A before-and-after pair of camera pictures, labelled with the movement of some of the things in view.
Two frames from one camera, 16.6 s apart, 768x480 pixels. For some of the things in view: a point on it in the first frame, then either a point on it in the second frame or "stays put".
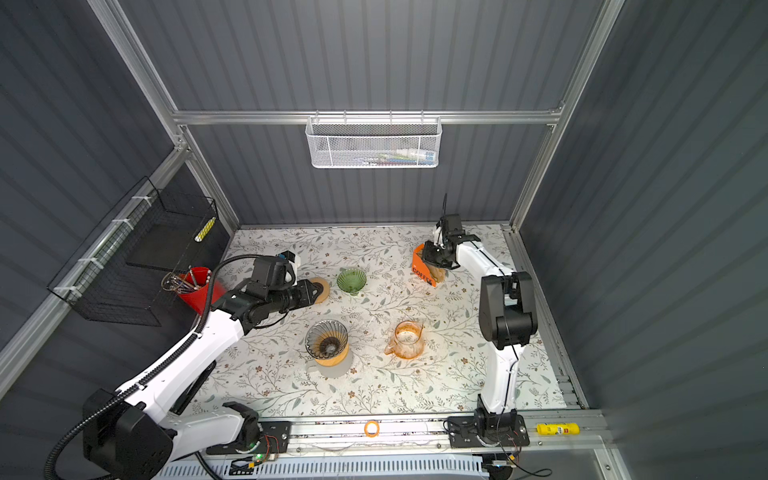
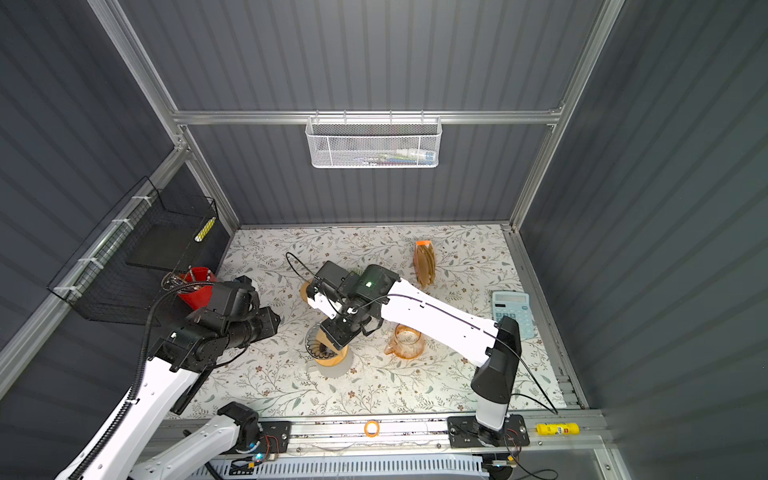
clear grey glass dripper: (326, 339) stays put
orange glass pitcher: (408, 341) stays put
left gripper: (307, 298) to (270, 324)
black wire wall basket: (117, 275) stays put
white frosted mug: (335, 370) stays put
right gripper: (428, 256) to (333, 334)
